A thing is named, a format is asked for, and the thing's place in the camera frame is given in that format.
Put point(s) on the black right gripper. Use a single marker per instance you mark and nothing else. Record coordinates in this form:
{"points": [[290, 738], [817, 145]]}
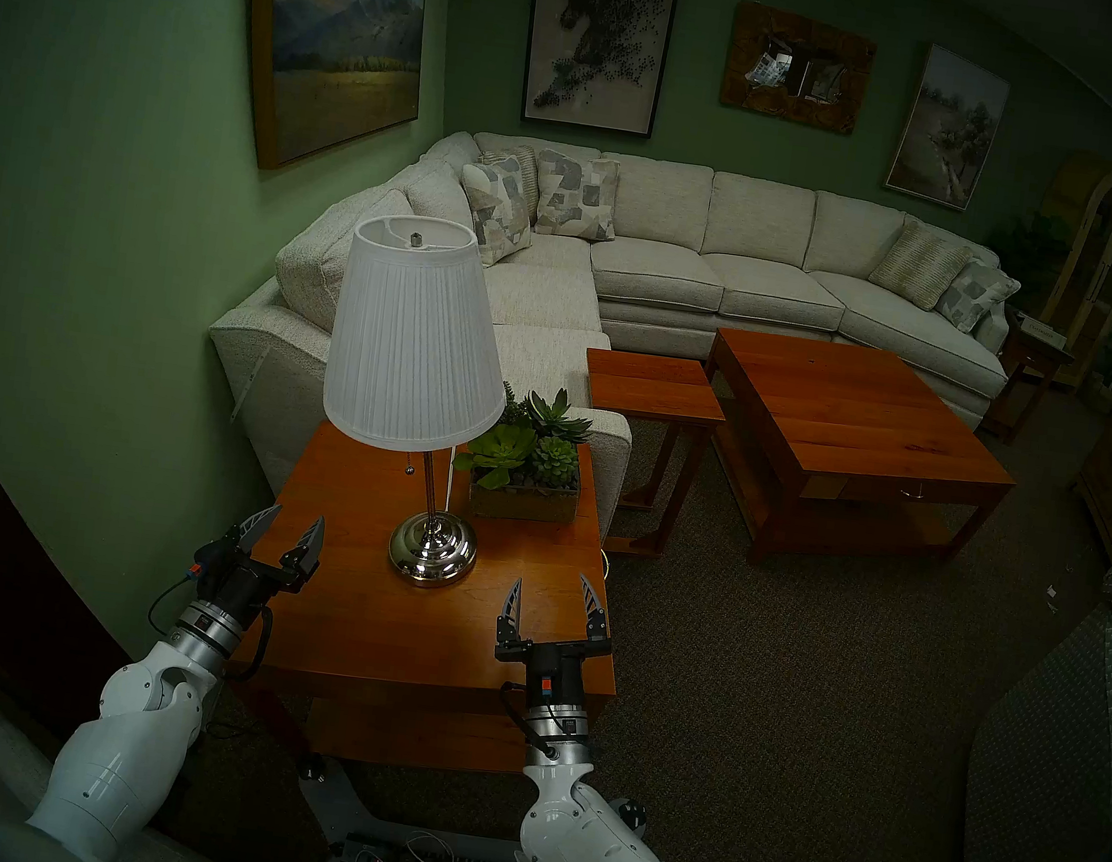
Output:
{"points": [[552, 671]]}

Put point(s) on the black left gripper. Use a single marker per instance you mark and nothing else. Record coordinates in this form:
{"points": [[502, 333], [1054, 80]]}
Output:
{"points": [[240, 580]]}

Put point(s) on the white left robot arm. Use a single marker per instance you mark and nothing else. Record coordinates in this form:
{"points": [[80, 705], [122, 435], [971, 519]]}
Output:
{"points": [[122, 765]]}

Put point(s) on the white shade chrome table lamp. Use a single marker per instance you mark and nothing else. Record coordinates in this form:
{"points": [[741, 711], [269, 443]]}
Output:
{"points": [[416, 337]]}

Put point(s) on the cherry wood end table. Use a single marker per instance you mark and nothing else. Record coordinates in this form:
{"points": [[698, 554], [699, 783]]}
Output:
{"points": [[392, 617]]}

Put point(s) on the succulent plants in wooden box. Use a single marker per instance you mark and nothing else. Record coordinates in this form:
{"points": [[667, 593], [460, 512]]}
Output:
{"points": [[526, 472]]}

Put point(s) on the sofa hang tag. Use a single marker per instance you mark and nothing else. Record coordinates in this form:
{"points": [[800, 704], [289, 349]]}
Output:
{"points": [[245, 387]]}

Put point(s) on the small cherry wood side table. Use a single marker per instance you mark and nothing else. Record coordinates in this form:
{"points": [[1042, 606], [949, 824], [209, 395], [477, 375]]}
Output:
{"points": [[656, 392]]}

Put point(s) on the black power strip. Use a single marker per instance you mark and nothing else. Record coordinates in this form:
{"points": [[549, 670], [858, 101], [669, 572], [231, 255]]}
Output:
{"points": [[433, 861]]}

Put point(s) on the robot mobile base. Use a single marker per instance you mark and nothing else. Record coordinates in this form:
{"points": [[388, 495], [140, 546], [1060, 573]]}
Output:
{"points": [[367, 820]]}

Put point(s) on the large cherry wood coffee table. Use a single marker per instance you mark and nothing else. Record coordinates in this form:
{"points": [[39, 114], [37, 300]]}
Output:
{"points": [[849, 421]]}

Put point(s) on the cream sectional sofa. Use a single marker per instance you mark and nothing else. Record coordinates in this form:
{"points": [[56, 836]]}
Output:
{"points": [[679, 249]]}

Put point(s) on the large patchwork throw pillow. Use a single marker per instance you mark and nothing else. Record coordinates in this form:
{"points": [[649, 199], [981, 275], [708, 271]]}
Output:
{"points": [[494, 211]]}

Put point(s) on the square patchwork throw pillow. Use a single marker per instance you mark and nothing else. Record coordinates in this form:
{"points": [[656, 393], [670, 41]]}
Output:
{"points": [[577, 196]]}

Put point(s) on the striped beige throw pillow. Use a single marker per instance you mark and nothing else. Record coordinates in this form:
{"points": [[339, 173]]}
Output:
{"points": [[528, 170], [921, 264]]}

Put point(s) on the framed mountain landscape painting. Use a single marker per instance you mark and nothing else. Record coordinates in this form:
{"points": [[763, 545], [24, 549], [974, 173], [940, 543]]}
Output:
{"points": [[349, 27]]}

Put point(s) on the small patchwork throw pillow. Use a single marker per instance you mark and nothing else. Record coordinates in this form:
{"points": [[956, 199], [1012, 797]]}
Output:
{"points": [[975, 297]]}

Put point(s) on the green patterned armchair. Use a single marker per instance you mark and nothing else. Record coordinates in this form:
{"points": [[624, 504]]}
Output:
{"points": [[1073, 731]]}

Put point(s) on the dark wood end table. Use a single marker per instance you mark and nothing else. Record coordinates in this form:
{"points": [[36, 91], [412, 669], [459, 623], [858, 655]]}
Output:
{"points": [[1027, 367]]}

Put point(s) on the black framed horse artwork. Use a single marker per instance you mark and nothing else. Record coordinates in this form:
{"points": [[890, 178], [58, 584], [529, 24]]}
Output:
{"points": [[599, 37]]}

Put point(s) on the dark leafy floor plant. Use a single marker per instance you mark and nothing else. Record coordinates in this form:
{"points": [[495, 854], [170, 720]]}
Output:
{"points": [[1029, 253]]}

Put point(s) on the rustic wood framed mirror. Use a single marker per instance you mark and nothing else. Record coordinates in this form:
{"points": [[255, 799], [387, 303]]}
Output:
{"points": [[800, 66]]}

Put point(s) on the framed tree landscape painting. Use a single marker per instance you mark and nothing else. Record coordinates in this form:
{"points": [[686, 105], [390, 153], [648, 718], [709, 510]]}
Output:
{"points": [[948, 128]]}

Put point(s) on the arched wooden display cabinet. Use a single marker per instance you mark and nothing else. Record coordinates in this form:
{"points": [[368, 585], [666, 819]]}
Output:
{"points": [[1090, 264]]}

